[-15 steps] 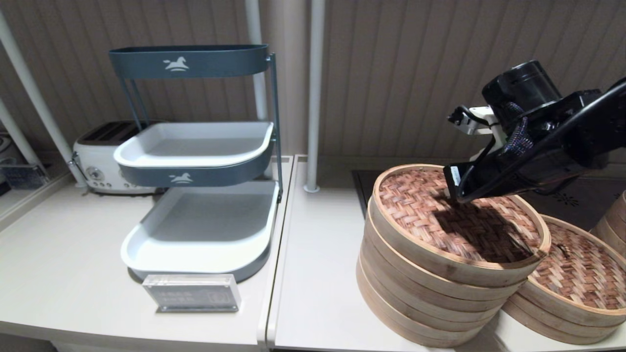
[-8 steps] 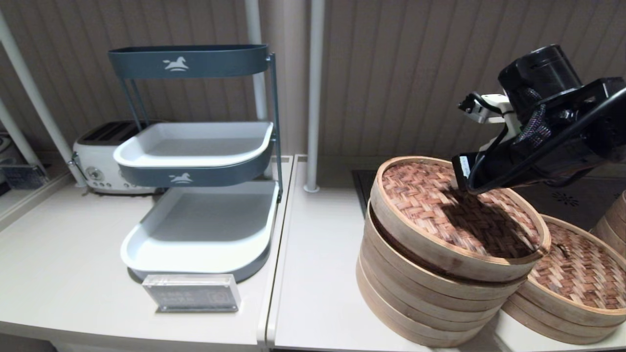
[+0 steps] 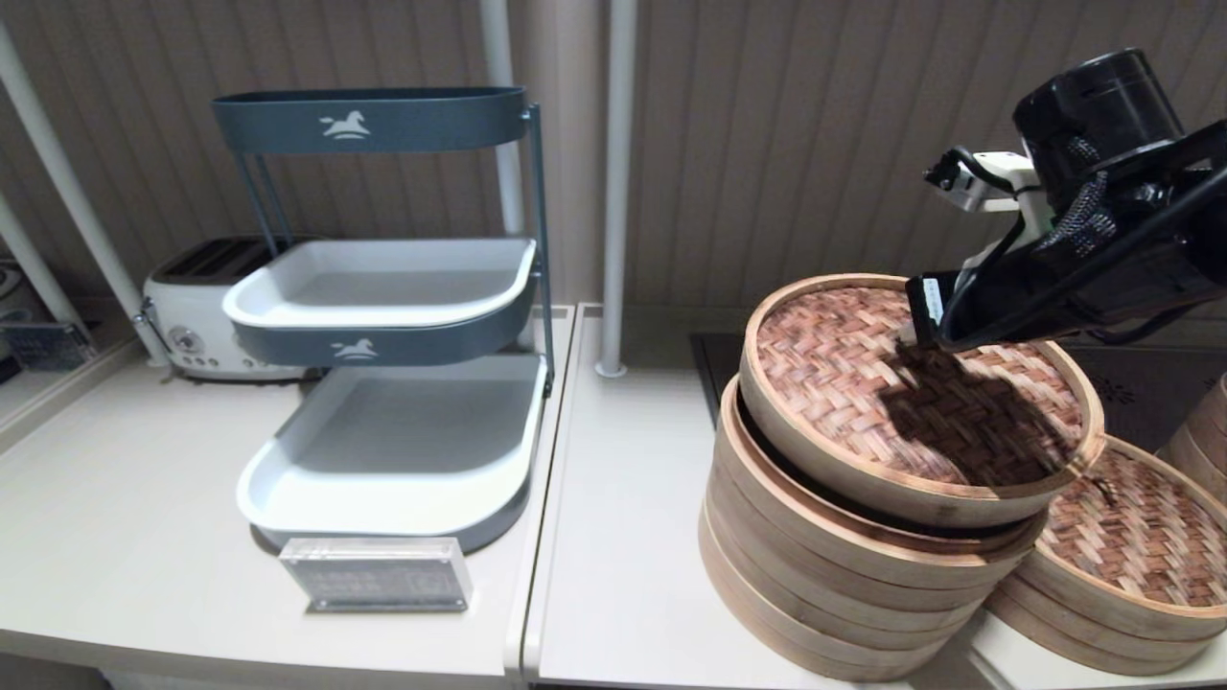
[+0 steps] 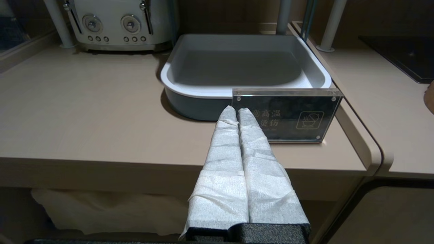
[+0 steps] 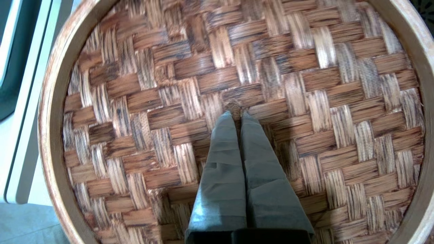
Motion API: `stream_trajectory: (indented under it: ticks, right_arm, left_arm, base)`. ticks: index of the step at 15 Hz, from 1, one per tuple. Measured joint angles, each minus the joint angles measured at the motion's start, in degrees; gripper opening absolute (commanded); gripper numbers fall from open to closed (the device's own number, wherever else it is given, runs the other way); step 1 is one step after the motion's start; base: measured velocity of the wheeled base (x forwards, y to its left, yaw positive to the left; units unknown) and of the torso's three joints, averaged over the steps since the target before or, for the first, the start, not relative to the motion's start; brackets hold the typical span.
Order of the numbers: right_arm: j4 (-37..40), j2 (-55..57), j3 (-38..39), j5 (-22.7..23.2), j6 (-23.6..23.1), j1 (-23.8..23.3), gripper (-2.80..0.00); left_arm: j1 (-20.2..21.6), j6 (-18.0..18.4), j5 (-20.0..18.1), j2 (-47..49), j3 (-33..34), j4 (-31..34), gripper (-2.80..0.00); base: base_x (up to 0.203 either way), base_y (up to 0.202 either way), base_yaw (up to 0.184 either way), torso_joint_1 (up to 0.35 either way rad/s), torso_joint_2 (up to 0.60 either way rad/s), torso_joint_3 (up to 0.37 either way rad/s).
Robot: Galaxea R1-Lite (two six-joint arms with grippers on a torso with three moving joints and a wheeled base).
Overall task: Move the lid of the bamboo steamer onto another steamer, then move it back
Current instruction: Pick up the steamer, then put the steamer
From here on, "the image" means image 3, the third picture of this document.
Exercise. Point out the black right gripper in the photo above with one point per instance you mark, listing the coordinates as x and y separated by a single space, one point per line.
1102 287

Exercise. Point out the white retro toaster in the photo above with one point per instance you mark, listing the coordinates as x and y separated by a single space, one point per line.
192 316

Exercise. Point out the short bamboo steamer with lid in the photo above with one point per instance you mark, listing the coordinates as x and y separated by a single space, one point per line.
1150 546

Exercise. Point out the clear acrylic warning sign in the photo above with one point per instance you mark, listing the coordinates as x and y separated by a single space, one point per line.
374 580

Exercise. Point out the bamboo steamer stack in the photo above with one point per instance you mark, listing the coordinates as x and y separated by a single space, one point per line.
1203 441

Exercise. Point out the bamboo steamer basket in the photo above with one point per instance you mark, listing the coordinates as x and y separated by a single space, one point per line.
844 565
844 618
844 661
1102 652

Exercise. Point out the black induction cooktop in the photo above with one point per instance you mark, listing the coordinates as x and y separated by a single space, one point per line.
1141 402

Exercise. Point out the teal and white rack tray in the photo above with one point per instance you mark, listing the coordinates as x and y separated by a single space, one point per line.
431 125
383 287

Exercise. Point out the woven bamboo steamer lid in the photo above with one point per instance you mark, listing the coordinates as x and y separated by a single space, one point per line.
824 364

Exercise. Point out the small dark acrylic sign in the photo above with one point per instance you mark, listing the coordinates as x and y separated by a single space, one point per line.
48 347

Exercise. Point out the white slanted support pole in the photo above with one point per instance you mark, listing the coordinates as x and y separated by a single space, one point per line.
29 259
67 182

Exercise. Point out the white upright support pole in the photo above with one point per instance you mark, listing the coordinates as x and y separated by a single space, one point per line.
498 48
618 192

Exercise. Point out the grey square plastic tray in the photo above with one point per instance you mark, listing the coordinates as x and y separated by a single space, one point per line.
403 431

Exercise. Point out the teal metal rack frame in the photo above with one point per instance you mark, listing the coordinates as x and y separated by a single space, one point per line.
539 211

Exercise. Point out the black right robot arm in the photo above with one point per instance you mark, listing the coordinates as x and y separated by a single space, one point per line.
1102 105

